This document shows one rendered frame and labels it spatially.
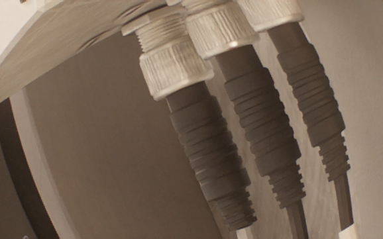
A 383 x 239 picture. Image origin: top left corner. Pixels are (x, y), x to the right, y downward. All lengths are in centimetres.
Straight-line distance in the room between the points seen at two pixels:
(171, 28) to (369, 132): 6
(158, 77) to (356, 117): 5
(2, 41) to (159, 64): 14
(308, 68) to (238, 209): 8
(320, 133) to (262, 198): 14
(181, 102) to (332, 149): 8
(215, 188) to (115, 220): 10
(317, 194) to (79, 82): 10
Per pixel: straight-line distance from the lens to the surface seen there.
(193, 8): 63
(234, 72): 63
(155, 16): 66
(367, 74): 64
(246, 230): 67
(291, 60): 60
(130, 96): 77
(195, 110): 66
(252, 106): 63
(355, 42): 64
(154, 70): 66
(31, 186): 163
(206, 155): 66
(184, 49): 66
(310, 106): 60
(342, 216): 60
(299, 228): 63
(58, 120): 76
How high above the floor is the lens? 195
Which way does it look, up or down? 41 degrees down
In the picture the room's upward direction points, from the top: 2 degrees counter-clockwise
